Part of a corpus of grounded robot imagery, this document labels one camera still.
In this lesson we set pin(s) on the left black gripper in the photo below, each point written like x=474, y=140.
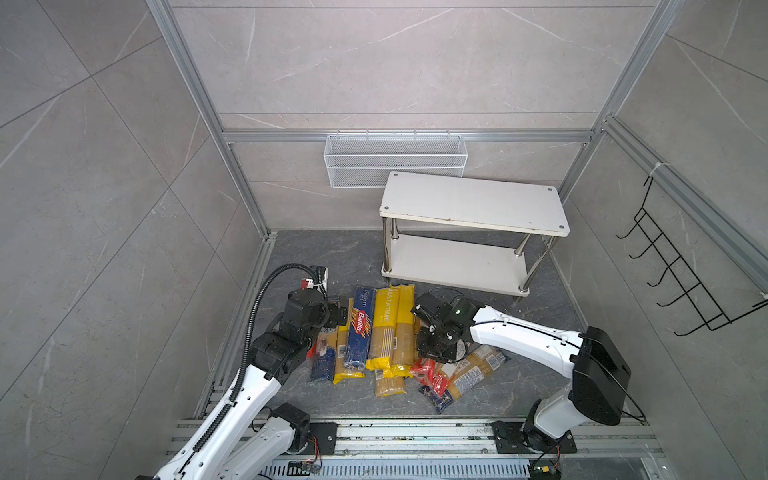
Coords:
x=331, y=317

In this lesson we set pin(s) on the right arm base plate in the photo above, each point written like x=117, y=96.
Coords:
x=520, y=438

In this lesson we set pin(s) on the black wire hook rack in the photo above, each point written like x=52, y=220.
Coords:
x=709, y=313

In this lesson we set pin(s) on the blue Barilla spaghetti pack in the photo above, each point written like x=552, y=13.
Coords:
x=360, y=331

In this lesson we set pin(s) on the white two-tier shelf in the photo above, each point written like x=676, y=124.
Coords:
x=525, y=209

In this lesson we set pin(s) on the yellow Pastatime spaghetti bag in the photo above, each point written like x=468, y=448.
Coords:
x=384, y=327

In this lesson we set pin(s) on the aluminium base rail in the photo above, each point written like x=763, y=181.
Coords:
x=463, y=448

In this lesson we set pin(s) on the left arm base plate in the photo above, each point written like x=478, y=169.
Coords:
x=315, y=437

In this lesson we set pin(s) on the yellow bag under pile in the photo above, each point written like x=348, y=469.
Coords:
x=390, y=380

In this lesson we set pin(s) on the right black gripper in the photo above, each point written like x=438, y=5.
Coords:
x=422, y=349

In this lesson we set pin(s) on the blue end spaghetti bag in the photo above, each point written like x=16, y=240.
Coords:
x=471, y=371

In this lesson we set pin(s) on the white wire mesh basket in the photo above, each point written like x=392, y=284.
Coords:
x=365, y=160

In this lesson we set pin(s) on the red label spaghetti bag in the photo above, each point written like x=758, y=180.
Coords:
x=425, y=371

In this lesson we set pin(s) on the Ankara blue spaghetti bag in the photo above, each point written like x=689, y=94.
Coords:
x=324, y=356

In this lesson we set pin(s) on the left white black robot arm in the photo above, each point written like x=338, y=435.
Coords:
x=217, y=450

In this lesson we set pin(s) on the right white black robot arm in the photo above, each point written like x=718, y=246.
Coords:
x=598, y=374

